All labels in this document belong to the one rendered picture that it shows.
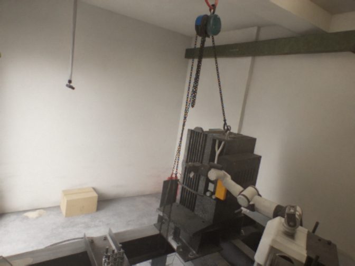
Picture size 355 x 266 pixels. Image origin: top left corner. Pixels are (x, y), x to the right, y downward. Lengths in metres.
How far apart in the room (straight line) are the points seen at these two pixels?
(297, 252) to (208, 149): 1.10
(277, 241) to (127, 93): 3.25
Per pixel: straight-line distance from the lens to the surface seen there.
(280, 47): 3.00
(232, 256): 2.51
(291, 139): 2.93
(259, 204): 1.53
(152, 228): 2.42
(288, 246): 1.19
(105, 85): 3.85
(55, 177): 4.02
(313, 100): 2.85
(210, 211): 2.12
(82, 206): 3.89
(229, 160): 1.83
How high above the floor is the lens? 1.93
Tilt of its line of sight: 9 degrees down
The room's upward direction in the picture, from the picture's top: 9 degrees clockwise
